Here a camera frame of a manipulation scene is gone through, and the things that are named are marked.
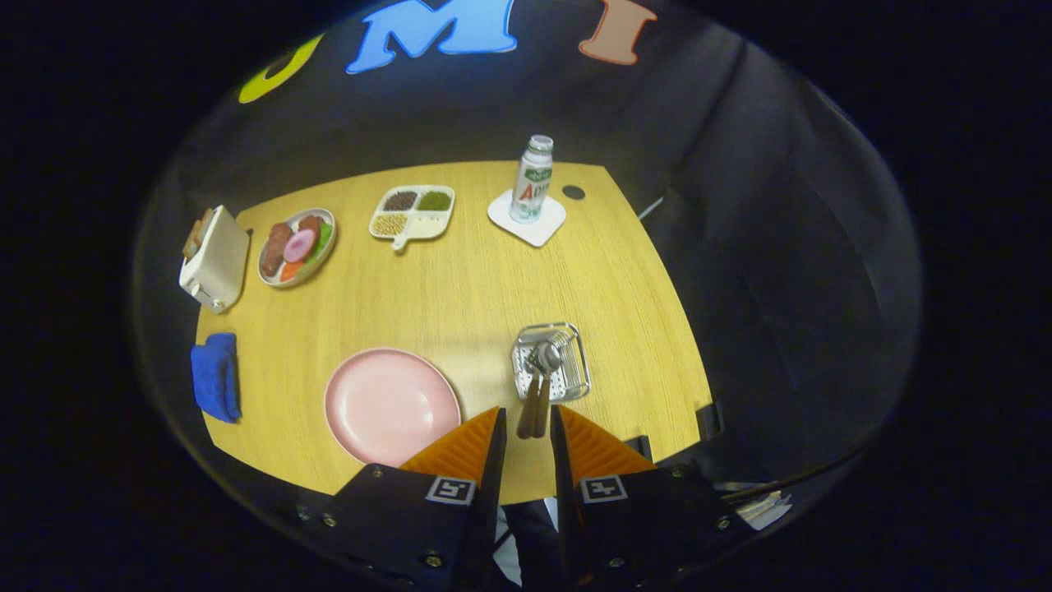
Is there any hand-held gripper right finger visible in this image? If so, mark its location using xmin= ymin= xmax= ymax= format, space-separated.
xmin=549 ymin=403 xmax=757 ymax=592

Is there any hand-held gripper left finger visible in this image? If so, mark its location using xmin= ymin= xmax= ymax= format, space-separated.
xmin=316 ymin=405 xmax=508 ymax=592

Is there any wooden handled fork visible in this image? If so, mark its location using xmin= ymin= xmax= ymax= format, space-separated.
xmin=516 ymin=345 xmax=543 ymax=439

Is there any wooden handled spoon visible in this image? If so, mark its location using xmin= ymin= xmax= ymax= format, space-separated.
xmin=533 ymin=341 xmax=563 ymax=439

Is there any pink round plate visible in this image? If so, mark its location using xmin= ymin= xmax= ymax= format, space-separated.
xmin=324 ymin=348 xmax=463 ymax=468

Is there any stack of papers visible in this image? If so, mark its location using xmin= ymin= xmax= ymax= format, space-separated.
xmin=731 ymin=489 xmax=794 ymax=531

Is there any white square coaster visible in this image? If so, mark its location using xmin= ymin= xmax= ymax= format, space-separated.
xmin=487 ymin=189 xmax=567 ymax=248

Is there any divided dish of beans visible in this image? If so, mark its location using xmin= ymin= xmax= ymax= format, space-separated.
xmin=368 ymin=185 xmax=456 ymax=252

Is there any white drink bottle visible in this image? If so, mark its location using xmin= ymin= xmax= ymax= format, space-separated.
xmin=509 ymin=135 xmax=555 ymax=224

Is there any oval plate of food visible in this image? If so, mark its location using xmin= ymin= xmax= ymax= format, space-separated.
xmin=257 ymin=207 xmax=338 ymax=289

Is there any blue cloth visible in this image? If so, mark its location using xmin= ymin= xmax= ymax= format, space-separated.
xmin=191 ymin=332 xmax=242 ymax=424

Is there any white toaster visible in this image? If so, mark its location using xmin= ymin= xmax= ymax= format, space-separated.
xmin=179 ymin=205 xmax=251 ymax=315

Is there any brown toast slice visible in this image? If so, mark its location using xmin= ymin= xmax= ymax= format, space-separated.
xmin=182 ymin=210 xmax=216 ymax=262

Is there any metal wire basket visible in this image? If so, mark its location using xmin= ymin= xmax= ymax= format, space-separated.
xmin=511 ymin=321 xmax=592 ymax=404

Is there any black cable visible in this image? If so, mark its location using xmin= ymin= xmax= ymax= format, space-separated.
xmin=723 ymin=436 xmax=880 ymax=498

